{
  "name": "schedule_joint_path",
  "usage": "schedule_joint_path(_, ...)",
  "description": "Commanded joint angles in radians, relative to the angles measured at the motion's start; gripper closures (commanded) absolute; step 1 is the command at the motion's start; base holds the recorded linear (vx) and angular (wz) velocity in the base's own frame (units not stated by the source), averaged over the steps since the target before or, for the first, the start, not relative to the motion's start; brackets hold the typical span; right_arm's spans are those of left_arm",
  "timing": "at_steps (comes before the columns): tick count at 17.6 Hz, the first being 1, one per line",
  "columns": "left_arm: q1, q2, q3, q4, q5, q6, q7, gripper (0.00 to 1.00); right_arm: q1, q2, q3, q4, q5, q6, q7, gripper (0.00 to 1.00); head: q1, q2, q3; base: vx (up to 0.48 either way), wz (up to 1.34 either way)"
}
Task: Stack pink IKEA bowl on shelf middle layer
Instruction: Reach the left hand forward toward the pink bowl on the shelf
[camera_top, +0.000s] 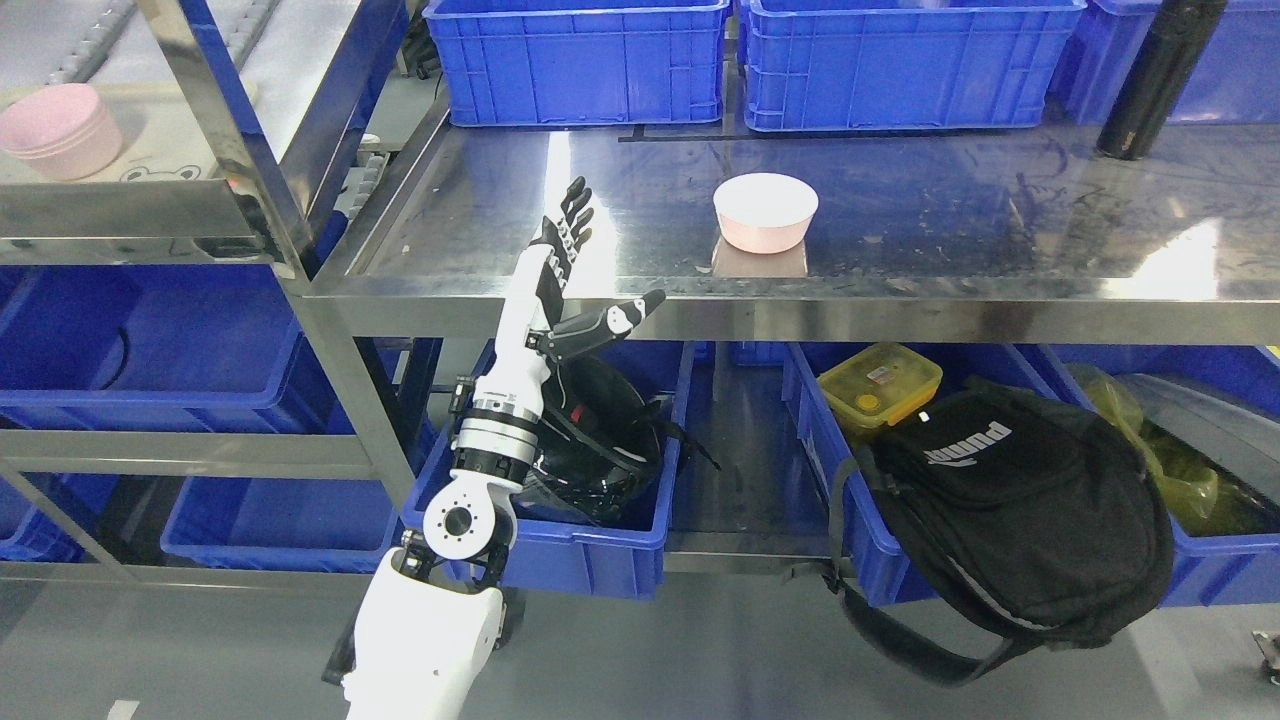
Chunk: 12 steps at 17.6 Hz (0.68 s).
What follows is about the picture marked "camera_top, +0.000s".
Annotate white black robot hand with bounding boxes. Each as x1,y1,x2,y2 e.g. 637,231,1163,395
493,176,666,386

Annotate pink ikea bowl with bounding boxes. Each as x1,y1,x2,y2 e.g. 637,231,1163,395
712,172,820,255

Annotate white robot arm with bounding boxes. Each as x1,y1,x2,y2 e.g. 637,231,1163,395
340,361,550,719

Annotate blue crate left shelf lower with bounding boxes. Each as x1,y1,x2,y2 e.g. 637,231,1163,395
160,477,403,574

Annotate blue crate shelf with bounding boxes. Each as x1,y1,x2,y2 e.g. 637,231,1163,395
160,477,403,574
1,264,337,434

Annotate stainless steel shelf rack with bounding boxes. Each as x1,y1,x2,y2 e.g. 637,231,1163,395
3,1,436,584

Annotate blue crate top middle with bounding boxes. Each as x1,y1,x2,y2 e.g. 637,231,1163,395
741,1,1085,132

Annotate blue crate left shelf upper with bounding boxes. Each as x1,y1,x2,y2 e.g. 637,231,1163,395
1,264,337,434

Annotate black helmet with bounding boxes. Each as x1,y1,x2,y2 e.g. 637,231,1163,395
512,356,722,527

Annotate blue crate top left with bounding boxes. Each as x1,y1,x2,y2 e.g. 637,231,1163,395
422,1,731,127

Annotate yellow lunch box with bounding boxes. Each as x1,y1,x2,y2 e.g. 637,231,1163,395
817,342,945,439

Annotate beige bear tray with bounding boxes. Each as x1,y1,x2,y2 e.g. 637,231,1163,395
3,82,218,184

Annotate stacked pink bowls on tray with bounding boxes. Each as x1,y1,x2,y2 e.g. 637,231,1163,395
1,83,125,181

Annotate black puma backpack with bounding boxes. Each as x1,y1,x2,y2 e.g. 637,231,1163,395
817,377,1175,687

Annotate blue crate under backpack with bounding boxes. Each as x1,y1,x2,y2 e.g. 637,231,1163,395
783,342,1277,607

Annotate yellow green plastic bag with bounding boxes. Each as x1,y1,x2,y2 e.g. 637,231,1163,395
1068,363,1277,537

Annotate black thermos bottle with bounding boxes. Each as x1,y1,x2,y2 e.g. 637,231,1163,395
1094,1,1228,161

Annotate blue crate top right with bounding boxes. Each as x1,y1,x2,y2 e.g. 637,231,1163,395
1050,1,1279,126

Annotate stainless steel table frame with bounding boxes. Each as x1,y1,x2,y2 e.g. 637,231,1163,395
291,95,1280,577

